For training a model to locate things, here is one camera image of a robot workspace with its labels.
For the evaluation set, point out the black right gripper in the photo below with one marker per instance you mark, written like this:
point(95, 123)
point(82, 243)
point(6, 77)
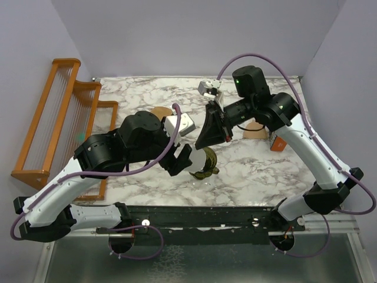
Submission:
point(214, 128)

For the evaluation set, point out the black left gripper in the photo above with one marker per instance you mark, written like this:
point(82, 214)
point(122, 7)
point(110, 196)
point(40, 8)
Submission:
point(175, 165)

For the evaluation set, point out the white paper coffee filter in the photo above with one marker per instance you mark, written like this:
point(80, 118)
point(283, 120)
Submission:
point(198, 159)

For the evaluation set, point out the dark green glass dripper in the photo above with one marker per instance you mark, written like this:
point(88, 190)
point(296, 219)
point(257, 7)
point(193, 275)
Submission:
point(210, 167)

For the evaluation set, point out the clear glass dripper cone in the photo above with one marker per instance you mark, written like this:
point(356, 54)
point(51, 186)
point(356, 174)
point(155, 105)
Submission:
point(201, 184)

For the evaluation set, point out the orange coffee filter box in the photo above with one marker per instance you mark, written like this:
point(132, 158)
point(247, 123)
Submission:
point(276, 143)

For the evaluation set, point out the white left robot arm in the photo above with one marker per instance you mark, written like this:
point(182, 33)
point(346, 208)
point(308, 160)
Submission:
point(51, 214)

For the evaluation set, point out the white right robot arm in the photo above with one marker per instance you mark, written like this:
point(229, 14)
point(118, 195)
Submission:
point(281, 114)

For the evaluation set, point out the brown filter on table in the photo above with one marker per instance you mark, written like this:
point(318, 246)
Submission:
point(254, 130)

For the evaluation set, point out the orange wooden rack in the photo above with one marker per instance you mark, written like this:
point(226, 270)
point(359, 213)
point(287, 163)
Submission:
point(63, 119)

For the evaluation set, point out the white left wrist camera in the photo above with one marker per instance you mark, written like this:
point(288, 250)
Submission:
point(186, 125)

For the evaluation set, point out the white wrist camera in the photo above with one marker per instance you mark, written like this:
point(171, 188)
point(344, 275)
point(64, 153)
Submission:
point(186, 125)
point(211, 89)

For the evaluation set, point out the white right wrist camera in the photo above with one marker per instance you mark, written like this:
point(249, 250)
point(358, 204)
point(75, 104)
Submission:
point(211, 89)

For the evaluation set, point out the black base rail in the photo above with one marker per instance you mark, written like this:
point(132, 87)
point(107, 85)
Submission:
point(183, 225)

